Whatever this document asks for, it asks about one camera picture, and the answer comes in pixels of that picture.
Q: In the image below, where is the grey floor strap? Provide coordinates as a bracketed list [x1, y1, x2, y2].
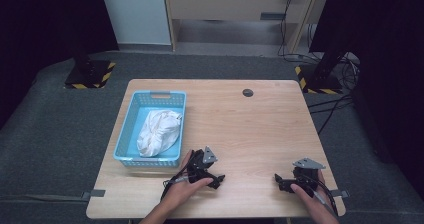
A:
[0, 193, 88, 202]

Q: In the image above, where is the grey table edge bracket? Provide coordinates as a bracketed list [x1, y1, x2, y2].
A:
[81, 189, 107, 202]
[329, 189, 351, 199]

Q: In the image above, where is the black curtain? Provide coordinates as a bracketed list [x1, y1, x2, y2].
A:
[0, 0, 120, 129]
[309, 0, 424, 200]

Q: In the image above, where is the black floor cable bundle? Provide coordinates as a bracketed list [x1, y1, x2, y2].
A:
[293, 23, 363, 136]

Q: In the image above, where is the light blue plastic basket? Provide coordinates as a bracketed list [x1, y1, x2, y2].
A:
[112, 89, 188, 169]

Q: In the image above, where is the left hand-held gripper black cable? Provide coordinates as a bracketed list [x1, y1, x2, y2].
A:
[160, 152, 196, 202]

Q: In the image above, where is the black stand post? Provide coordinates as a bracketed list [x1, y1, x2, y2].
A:
[71, 33, 94, 74]
[311, 48, 348, 82]

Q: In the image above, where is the person's right hand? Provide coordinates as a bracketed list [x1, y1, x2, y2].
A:
[289, 169, 338, 219]

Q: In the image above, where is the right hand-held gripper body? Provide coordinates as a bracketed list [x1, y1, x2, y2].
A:
[282, 157, 327, 194]

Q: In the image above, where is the hand-held gripper black cable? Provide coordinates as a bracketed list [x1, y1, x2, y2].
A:
[160, 152, 196, 202]
[308, 173, 340, 217]

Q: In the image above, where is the white cloth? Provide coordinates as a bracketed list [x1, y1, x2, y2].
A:
[136, 109, 184, 158]

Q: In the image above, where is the person's left hand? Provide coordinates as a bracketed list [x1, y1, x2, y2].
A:
[162, 149, 214, 213]

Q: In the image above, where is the black power cable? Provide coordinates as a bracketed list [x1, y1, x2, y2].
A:
[277, 0, 301, 59]

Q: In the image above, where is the black hazard-striped stand base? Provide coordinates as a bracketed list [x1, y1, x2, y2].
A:
[63, 59, 117, 90]
[294, 63, 344, 95]

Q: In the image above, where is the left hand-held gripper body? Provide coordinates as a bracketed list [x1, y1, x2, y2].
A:
[186, 146, 220, 185]

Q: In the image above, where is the right hand-held gripper black cable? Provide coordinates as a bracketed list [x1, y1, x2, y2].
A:
[308, 173, 340, 217]

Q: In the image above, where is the white panel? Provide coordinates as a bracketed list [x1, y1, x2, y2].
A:
[98, 0, 172, 46]

